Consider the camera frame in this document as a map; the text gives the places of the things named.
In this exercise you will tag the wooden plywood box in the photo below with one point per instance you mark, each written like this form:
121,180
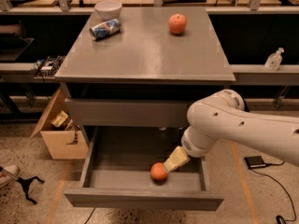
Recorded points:
62,143

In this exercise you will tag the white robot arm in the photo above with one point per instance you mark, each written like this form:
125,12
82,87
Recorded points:
222,115

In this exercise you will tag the orange fruit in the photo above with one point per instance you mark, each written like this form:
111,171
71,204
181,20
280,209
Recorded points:
157,172

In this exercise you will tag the red apple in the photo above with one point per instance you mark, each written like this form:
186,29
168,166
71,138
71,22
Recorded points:
177,24

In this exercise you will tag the open grey middle drawer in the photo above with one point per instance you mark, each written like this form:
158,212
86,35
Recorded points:
116,173

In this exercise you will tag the black foot pedal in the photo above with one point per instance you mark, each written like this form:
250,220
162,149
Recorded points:
255,162

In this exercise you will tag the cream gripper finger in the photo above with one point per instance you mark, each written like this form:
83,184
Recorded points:
176,159

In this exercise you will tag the snack package in box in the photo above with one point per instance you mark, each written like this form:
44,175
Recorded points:
62,121

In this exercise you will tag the clear hand sanitizer bottle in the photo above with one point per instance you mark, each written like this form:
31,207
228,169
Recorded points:
274,60

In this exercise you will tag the grey drawer cabinet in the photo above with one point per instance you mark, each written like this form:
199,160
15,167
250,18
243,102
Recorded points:
145,61

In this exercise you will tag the patterned black white box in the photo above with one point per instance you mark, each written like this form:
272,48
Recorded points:
49,66

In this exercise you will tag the white bowl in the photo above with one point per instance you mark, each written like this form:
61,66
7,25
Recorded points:
108,10

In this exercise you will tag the closed grey top drawer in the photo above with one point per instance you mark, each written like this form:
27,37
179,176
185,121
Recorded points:
128,113

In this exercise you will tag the black floor bracket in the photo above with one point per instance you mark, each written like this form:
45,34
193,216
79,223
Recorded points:
26,183

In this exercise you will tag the blue crushed soda can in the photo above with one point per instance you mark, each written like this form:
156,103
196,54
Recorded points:
105,29

